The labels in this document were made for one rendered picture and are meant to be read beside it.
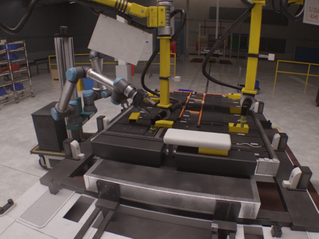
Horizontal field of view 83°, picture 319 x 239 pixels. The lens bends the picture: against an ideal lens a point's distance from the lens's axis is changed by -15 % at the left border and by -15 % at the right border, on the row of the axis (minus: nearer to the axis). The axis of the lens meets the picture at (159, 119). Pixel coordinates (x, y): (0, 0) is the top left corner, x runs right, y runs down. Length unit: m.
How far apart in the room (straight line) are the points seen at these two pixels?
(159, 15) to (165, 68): 0.35
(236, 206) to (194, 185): 0.23
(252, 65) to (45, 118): 2.37
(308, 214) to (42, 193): 1.49
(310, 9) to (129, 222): 1.60
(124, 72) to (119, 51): 5.24
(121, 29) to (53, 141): 1.92
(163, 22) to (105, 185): 1.01
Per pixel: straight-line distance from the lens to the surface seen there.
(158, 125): 1.67
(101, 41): 1.36
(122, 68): 6.60
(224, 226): 1.05
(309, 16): 1.49
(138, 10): 1.36
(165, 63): 1.40
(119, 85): 1.55
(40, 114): 2.81
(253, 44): 1.16
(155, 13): 1.37
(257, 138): 1.60
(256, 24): 1.17
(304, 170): 1.35
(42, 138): 2.95
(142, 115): 1.87
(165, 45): 1.39
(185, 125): 1.68
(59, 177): 1.41
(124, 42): 1.37
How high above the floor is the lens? 1.66
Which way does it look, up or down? 22 degrees down
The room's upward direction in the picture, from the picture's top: straight up
